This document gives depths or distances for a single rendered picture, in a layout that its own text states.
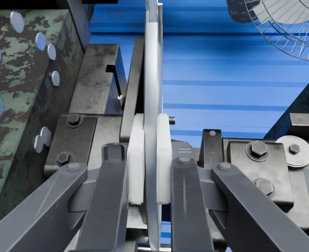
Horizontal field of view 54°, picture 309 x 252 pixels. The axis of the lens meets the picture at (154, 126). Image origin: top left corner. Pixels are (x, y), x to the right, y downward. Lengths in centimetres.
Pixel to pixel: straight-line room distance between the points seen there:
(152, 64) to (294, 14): 99
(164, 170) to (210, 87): 203
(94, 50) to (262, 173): 35
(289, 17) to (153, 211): 98
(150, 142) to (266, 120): 190
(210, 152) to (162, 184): 36
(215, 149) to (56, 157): 25
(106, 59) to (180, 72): 173
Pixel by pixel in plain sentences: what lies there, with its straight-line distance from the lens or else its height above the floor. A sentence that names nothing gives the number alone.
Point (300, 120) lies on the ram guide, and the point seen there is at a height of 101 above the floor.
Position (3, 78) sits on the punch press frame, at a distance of 44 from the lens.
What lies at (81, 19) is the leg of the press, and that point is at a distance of 57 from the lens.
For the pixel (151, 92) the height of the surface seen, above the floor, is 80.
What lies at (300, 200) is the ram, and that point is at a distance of 50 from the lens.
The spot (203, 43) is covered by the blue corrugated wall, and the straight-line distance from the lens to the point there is 248.
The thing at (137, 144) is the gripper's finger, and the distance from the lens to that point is 16.
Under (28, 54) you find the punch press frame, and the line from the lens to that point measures 46.
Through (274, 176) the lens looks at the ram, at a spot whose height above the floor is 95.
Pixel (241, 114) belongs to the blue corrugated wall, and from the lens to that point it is 206.
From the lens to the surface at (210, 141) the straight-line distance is 52.
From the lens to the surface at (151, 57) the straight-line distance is 18.
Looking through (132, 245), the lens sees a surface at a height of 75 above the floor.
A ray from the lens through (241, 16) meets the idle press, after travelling 188.
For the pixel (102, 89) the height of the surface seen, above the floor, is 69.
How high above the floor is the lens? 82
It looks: 5 degrees down
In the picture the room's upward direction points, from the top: 92 degrees clockwise
